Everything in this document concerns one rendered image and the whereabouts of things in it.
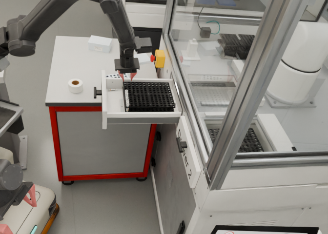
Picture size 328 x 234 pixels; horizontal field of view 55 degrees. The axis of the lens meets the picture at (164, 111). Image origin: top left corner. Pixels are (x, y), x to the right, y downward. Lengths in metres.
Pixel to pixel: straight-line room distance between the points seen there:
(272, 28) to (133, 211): 1.60
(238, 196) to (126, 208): 1.06
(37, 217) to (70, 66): 0.81
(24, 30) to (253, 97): 0.68
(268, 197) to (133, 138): 0.88
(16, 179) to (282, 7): 0.68
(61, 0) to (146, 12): 1.29
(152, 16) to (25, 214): 1.38
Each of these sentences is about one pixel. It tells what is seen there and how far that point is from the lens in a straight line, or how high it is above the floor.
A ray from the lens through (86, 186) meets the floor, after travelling 2.18.
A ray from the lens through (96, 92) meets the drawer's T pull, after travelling 1.41.
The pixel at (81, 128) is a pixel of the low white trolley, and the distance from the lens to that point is 1.74.
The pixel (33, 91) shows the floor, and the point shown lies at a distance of 2.88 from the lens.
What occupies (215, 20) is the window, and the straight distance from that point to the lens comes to 1.09.
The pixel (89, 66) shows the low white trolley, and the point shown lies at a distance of 1.83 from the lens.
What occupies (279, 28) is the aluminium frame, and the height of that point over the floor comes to 1.54.
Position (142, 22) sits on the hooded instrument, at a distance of 2.15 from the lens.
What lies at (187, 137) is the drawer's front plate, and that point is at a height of 0.93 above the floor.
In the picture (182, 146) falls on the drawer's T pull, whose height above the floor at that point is 0.91.
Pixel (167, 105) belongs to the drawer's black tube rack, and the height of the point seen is 0.90.
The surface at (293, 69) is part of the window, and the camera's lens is 0.83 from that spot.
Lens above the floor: 1.81
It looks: 42 degrees down
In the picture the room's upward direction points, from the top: 11 degrees clockwise
